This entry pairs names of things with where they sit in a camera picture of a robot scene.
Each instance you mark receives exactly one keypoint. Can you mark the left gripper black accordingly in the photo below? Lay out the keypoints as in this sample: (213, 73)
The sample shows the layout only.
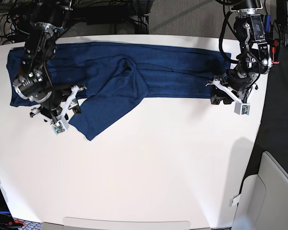
(239, 81)

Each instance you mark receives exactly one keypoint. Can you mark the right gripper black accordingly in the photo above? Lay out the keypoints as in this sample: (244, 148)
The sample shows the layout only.
(51, 98)

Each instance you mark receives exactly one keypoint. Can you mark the blue long-sleeve T-shirt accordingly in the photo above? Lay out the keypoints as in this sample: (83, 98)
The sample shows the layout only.
(118, 76)

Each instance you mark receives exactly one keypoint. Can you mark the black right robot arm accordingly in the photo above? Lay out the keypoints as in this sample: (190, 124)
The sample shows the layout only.
(33, 81)

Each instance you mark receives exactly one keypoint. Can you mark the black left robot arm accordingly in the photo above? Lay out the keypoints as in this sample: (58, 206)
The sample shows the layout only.
(254, 60)

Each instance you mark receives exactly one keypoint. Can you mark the dark grey cloth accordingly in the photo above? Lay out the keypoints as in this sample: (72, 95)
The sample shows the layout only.
(273, 131)

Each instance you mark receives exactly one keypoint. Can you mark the red and black clamp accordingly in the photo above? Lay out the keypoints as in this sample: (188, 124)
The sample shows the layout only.
(275, 50)

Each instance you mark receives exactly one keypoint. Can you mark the white paper tag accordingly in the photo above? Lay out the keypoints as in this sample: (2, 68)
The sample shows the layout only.
(234, 201)

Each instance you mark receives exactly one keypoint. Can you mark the white plastic bin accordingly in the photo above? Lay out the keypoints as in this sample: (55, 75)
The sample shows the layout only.
(263, 202)

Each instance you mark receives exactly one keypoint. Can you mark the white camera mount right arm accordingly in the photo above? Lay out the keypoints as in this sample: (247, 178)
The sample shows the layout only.
(60, 123)

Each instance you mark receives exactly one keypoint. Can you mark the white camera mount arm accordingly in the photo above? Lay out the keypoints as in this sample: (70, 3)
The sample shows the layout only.
(242, 107)
(60, 123)

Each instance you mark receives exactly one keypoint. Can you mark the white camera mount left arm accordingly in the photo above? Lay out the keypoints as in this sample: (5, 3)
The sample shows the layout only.
(242, 107)

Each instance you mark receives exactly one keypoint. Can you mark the blue handled tool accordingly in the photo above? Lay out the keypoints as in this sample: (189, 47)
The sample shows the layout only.
(267, 25)

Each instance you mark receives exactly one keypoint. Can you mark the black aluminium frame post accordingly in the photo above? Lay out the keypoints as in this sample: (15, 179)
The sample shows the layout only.
(142, 11)

